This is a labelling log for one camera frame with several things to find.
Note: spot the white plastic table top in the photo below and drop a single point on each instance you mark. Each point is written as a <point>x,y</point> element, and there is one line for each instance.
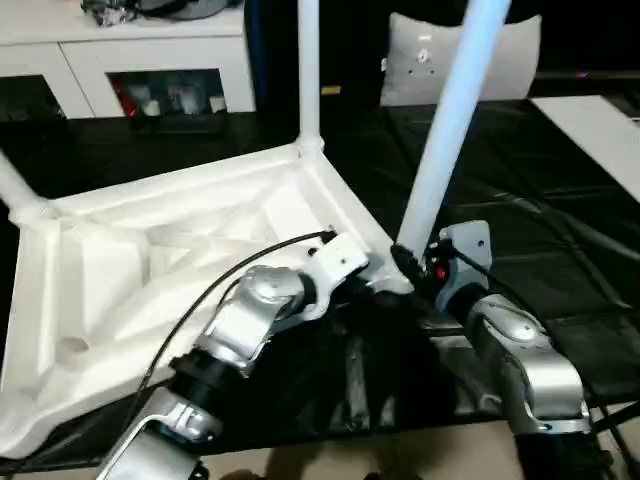
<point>100,250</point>

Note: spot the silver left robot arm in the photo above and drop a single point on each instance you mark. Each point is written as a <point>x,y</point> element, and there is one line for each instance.
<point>240,320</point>

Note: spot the black work mat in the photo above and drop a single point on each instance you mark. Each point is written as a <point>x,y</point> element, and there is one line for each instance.
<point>550,200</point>

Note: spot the grey cushion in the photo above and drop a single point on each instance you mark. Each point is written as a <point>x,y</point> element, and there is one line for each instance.
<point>410,85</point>

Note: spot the white flat board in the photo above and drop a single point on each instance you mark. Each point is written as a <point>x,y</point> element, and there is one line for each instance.
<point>595,140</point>

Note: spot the dark robot foot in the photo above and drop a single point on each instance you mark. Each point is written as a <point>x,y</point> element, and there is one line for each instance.
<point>242,475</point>

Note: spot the black metal bench leg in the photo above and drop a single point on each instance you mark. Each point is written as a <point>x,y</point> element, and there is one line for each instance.
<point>617,415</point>

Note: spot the small white cup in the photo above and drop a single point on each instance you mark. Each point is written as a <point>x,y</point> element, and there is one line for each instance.
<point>151,106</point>
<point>217,104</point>

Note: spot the tall black cabinet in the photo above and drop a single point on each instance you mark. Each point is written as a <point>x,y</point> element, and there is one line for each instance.
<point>280,55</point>

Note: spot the red box in cabinet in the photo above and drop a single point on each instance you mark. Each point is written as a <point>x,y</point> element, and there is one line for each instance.
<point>125,102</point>

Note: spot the white cabinet with glass doors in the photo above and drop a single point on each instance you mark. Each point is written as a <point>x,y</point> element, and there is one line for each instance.
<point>150,50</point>

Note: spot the round grey appliance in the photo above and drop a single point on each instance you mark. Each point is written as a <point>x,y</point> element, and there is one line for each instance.
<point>190,7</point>

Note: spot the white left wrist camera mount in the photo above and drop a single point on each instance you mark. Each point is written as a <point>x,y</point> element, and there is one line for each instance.
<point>335,260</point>

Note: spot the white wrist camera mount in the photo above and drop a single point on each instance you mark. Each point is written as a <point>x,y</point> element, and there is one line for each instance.
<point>467,245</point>
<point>335,260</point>

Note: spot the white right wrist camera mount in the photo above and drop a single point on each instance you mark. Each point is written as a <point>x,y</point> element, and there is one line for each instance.
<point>467,245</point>

